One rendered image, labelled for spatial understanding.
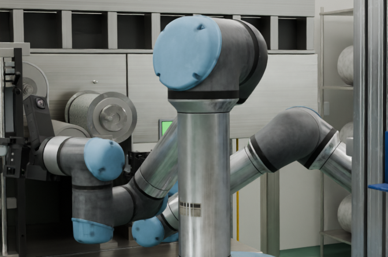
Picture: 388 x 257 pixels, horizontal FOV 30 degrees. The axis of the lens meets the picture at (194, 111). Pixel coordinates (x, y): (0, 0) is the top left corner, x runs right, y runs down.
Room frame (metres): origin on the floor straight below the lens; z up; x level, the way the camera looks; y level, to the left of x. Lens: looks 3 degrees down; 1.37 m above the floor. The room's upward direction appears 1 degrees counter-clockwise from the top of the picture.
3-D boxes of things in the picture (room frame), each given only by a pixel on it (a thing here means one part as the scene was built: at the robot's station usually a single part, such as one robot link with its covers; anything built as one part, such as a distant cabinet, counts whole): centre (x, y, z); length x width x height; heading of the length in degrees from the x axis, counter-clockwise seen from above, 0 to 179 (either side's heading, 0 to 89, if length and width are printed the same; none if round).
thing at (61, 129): (2.10, 0.39, 1.18); 0.26 x 0.12 x 0.12; 24
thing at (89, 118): (2.03, 0.23, 1.25); 0.15 x 0.01 x 0.15; 114
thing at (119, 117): (2.02, 0.23, 1.25); 0.07 x 0.02 x 0.07; 114
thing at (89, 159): (1.34, 0.19, 1.21); 0.11 x 0.08 x 0.09; 52
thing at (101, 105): (2.14, 0.28, 1.25); 0.26 x 0.12 x 0.12; 24
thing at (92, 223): (1.36, 0.18, 1.12); 0.11 x 0.08 x 0.11; 142
